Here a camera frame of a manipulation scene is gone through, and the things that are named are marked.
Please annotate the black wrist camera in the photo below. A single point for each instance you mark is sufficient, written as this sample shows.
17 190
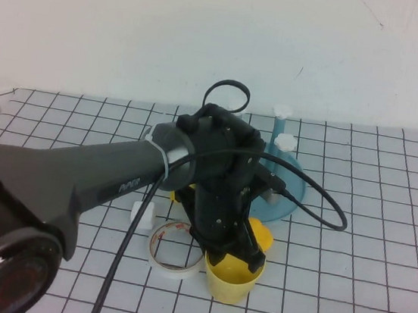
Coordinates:
272 183

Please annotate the white zip tie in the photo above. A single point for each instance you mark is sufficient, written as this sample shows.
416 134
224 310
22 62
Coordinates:
163 158

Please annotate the yellow cube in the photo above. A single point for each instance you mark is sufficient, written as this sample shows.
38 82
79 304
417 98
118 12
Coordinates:
173 197

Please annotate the blue cup stand white caps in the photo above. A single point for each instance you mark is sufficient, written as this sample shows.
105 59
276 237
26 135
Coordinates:
284 211

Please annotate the white cube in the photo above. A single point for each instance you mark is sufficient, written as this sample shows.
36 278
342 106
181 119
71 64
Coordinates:
149 219

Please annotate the white black checked tablecloth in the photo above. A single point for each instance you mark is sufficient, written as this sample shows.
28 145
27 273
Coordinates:
349 288

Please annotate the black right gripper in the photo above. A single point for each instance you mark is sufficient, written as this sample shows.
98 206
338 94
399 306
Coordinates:
217 215

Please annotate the white tape roll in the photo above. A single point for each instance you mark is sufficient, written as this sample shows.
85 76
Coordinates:
173 273

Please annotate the yellow rubber duck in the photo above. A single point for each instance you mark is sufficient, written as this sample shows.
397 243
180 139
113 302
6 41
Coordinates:
264 239

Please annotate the yellow plastic cup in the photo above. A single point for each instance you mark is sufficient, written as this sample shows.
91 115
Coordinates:
229 289

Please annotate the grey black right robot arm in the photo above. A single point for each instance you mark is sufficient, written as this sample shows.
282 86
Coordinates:
58 172

